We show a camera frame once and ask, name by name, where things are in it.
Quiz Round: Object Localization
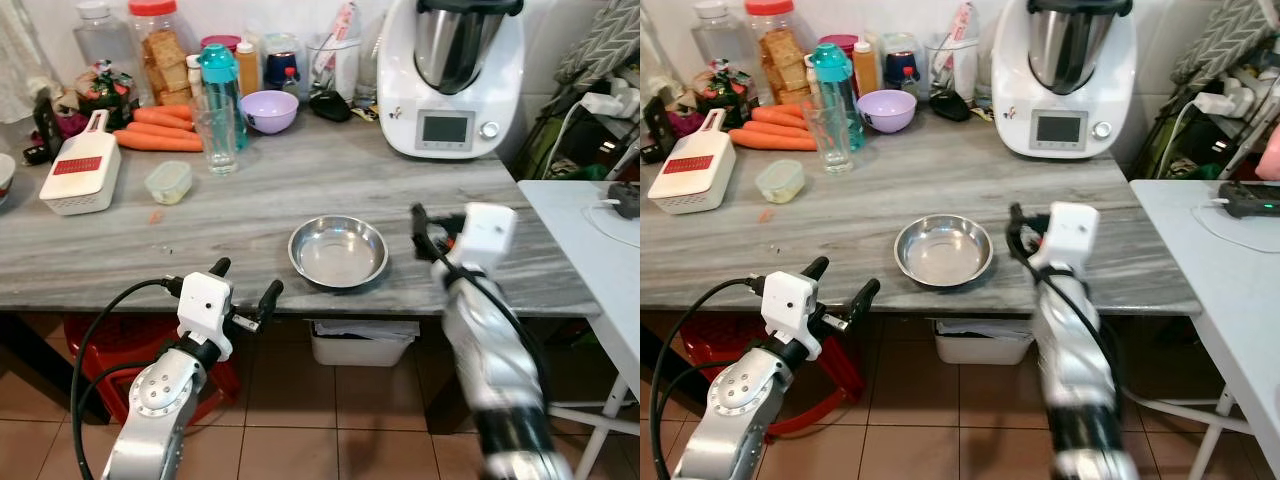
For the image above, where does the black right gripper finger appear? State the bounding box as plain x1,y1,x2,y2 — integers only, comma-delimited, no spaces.
1007,202,1035,263
410,202,441,263

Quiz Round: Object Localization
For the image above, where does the red plastic stool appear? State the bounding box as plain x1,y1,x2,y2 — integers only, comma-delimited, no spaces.
63,315,242,428
680,318,868,438

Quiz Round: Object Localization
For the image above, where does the stainless steel bowl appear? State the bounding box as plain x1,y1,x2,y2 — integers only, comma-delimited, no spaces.
894,214,995,289
288,215,389,290

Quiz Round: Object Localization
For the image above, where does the small clear lidded food container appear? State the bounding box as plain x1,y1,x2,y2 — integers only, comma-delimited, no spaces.
145,161,194,206
755,159,807,205

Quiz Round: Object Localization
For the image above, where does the white plastic bin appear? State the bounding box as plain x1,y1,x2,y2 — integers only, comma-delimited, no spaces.
307,319,422,368
934,319,1037,366

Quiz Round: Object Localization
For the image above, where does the white kitchen cooking machine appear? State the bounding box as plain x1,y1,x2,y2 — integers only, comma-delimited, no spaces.
990,0,1139,161
377,0,527,161

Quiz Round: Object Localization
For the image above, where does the clear drinking glass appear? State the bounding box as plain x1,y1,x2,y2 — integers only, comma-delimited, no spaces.
803,95,854,176
193,95,240,177

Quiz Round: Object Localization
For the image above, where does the small black rounded object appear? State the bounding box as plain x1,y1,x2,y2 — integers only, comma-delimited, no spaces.
928,89,972,123
309,90,354,124

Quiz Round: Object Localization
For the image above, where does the orange carrot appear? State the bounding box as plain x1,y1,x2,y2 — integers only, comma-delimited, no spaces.
125,118,197,138
133,106,195,127
113,129,205,154
750,105,812,126
729,128,817,153
742,118,812,137

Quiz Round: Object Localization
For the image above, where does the white folding table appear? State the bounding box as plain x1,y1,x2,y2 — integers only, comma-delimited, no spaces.
1128,179,1280,480
517,180,641,480

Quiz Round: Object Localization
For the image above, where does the green bag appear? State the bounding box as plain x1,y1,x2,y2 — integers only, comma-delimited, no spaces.
514,85,641,182
1130,88,1253,182

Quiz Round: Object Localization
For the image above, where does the white grater box red blade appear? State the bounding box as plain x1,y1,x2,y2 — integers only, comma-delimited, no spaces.
39,110,123,217
648,108,735,216

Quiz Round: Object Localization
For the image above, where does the purple plastic bowl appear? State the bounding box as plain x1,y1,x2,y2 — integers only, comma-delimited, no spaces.
857,89,918,134
240,90,300,135

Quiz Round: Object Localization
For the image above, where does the clear utensil holder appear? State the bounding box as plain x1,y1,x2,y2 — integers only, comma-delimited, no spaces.
307,33,362,102
925,33,980,102

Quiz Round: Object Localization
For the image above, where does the black electronic device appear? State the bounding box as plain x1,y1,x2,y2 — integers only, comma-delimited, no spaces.
606,182,641,220
1216,181,1280,220

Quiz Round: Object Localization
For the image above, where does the orange sauce bottle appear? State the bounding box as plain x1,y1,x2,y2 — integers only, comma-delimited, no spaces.
852,40,880,98
236,40,262,98

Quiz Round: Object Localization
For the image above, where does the teal water bottle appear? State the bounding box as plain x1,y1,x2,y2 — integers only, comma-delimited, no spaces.
198,43,250,151
808,43,862,151

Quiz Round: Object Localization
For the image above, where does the colourful snack bag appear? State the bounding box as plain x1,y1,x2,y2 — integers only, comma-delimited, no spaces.
74,62,138,128
691,61,754,127

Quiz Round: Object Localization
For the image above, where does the black upright gadget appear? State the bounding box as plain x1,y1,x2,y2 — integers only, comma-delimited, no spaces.
22,95,63,167
643,95,678,163

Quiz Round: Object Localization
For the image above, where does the red-lidded jar of crackers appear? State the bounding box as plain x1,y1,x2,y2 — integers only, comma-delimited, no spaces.
745,0,814,107
128,0,198,107

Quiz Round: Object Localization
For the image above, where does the white power adapter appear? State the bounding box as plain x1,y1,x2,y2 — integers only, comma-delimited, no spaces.
1192,84,1257,117
579,80,641,118

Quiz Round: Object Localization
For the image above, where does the clear plastic jar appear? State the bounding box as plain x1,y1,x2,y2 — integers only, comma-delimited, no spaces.
690,0,753,83
72,0,137,83

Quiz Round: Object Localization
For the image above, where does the grey chevron cloth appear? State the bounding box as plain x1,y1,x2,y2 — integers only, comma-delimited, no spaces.
1169,0,1280,87
554,0,641,87

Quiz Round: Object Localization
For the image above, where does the pink rounded object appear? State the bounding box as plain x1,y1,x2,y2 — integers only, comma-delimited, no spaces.
1254,128,1280,182

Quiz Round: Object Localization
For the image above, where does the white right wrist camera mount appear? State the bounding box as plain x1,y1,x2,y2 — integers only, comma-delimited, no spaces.
1030,202,1100,282
446,203,519,282

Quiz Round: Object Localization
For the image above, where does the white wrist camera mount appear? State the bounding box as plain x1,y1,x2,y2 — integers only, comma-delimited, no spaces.
759,270,823,364
446,203,519,282
1030,202,1100,282
177,271,237,362

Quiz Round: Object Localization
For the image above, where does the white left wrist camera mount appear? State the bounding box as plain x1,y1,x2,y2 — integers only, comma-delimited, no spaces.
177,271,237,362
759,270,823,364

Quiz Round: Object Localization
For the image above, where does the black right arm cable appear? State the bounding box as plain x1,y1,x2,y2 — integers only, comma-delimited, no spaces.
1025,255,1129,401
432,255,553,401

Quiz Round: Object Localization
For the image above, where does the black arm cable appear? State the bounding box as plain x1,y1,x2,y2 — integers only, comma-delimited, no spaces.
432,255,553,401
70,278,187,480
1025,255,1129,401
649,277,766,480

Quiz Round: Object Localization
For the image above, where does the white charging cable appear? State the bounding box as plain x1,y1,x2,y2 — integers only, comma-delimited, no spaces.
584,199,641,248
1190,199,1280,254

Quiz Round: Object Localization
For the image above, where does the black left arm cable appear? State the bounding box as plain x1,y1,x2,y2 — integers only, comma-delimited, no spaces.
70,278,187,480
649,277,766,480

